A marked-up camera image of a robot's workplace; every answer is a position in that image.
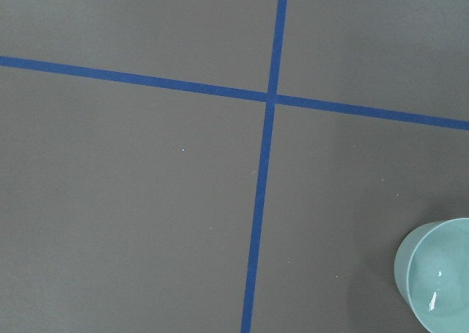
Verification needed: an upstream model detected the green ceramic bowl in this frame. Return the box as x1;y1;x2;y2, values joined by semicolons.
394;218;468;332

